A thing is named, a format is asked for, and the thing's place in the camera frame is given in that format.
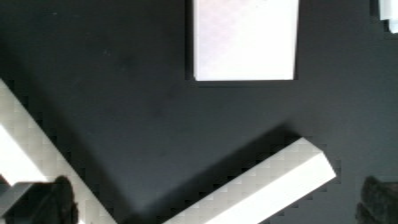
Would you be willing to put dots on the white fence bar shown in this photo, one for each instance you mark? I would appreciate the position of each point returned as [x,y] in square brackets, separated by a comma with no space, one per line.
[32,162]
[265,189]

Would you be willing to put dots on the white front fence bar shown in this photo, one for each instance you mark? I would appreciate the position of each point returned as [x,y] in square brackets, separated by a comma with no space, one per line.
[265,189]

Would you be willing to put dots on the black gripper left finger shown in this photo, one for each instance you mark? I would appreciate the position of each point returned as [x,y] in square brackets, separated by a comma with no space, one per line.
[39,203]

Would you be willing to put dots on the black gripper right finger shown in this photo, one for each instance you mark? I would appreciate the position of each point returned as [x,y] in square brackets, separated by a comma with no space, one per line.
[377,207]

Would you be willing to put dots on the white cabinet door panel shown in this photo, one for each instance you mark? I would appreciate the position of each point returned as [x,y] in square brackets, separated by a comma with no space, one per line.
[243,39]

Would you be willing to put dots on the white right fence bar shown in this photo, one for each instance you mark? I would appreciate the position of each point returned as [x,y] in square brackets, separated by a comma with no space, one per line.
[32,162]

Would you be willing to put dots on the small white cabinet panel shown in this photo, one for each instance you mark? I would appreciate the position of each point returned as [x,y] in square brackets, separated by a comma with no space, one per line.
[387,9]

